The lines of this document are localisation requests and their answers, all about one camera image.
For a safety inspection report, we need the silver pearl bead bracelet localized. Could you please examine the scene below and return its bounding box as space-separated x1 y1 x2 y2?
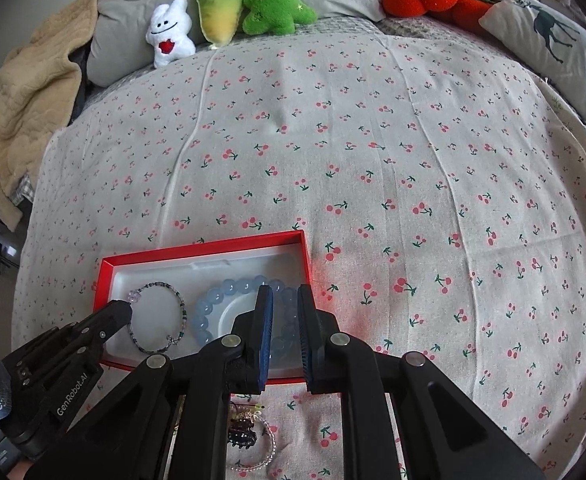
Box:
230 410 278 474

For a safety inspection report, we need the red jewelry box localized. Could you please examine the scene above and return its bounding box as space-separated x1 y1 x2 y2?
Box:
93 231 310 382

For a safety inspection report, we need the cherry print bed sheet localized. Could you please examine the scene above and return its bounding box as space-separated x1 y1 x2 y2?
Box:
12 22 586 479

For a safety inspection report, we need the beige blanket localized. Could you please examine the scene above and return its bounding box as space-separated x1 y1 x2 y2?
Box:
0 0 98 231

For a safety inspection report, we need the white bunny plush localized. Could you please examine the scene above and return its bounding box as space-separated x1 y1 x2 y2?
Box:
145 0 197 68

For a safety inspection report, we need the green tree plush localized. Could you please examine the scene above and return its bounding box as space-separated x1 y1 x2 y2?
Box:
242 0 318 36

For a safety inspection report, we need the yellow green carrot plush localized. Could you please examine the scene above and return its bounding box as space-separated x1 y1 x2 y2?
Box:
197 0 243 49

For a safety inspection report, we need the deer print pillow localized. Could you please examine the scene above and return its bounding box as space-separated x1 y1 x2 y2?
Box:
479 0 586 124

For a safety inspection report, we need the thin multicolour bead bracelet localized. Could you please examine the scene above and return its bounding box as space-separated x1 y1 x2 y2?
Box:
127 280 188 354

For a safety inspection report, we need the light blue bead bracelet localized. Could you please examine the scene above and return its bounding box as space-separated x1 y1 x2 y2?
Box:
191 274 302 361

